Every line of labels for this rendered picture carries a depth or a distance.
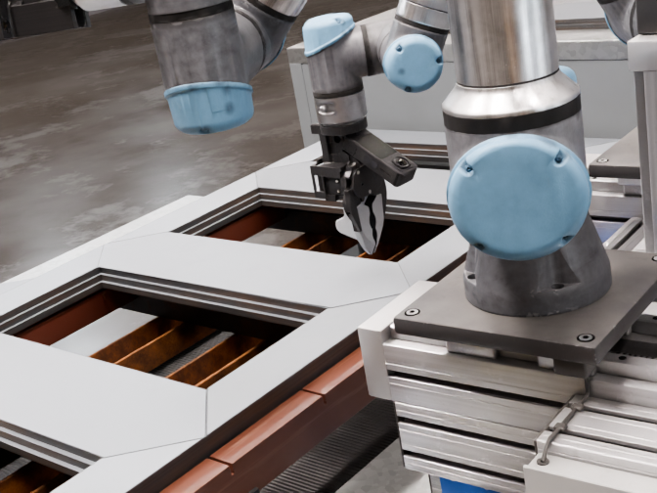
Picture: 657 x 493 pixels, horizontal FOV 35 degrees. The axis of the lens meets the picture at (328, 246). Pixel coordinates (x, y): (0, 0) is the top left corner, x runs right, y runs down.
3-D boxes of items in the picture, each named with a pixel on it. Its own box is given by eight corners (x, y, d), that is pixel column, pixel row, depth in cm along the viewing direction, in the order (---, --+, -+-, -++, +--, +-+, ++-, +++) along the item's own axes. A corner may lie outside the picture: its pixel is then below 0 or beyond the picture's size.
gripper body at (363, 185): (345, 186, 165) (332, 112, 160) (388, 190, 159) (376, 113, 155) (314, 202, 159) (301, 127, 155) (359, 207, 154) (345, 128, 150)
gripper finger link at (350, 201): (365, 223, 160) (356, 170, 157) (373, 224, 159) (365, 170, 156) (346, 234, 157) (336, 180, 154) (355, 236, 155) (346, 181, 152)
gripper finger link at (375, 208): (360, 243, 166) (350, 188, 163) (389, 246, 162) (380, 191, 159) (348, 249, 164) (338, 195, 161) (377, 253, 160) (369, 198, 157)
